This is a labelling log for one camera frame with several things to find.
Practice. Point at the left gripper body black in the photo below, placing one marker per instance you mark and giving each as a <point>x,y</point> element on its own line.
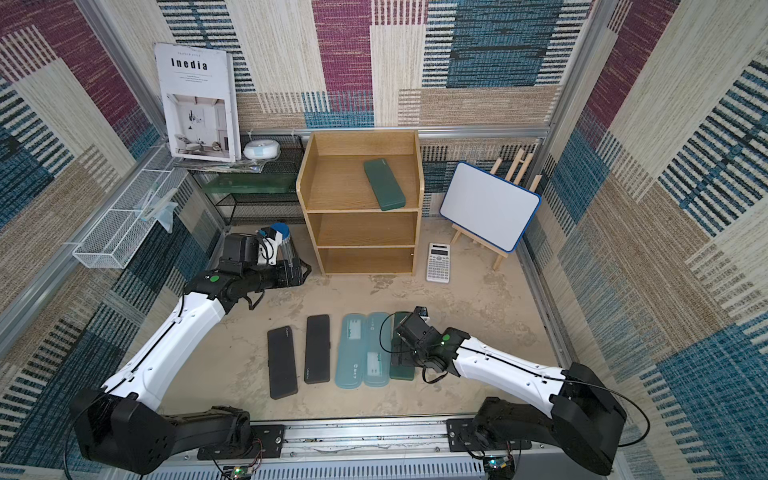
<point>267,276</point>

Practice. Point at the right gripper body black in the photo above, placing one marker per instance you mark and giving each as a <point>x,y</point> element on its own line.
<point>405,324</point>

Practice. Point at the dark green pencil case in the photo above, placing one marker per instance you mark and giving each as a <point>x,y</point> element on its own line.
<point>401,364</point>
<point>385,187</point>

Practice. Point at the light blue pencil case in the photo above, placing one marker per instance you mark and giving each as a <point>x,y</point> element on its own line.
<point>378,330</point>
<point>351,352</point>

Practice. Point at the black pencil case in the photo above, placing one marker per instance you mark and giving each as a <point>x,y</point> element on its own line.
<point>281,363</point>
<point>317,349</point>

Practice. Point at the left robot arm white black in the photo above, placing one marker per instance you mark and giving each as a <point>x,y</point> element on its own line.
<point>118,424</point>

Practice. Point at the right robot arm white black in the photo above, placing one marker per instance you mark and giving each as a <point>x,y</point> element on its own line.
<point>570,408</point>

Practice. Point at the wooden three-tier shelf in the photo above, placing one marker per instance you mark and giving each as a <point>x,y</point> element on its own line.
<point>350,233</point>

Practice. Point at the blue-lid metal canister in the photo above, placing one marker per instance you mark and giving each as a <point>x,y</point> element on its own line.
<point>286,251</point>

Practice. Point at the green tray on rack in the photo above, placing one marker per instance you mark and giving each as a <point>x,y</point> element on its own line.
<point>243,183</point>

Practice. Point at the white calculator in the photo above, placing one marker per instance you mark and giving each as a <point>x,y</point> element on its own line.
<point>438,263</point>

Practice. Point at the white round device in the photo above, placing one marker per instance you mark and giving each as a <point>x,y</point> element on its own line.
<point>262,149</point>

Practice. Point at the wooden easel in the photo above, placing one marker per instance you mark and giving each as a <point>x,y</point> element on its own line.
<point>515,174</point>

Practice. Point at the blue-framed whiteboard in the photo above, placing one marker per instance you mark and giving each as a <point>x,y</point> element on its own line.
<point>489,207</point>

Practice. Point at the Inedia magazine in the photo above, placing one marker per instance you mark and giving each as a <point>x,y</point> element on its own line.
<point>197,89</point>

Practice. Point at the black wire rack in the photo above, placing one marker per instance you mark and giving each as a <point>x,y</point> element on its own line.
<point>257,194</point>

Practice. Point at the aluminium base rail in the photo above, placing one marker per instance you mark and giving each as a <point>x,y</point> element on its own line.
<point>420,447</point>

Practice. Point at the white wire basket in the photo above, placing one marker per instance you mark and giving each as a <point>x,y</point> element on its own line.
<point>117,235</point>

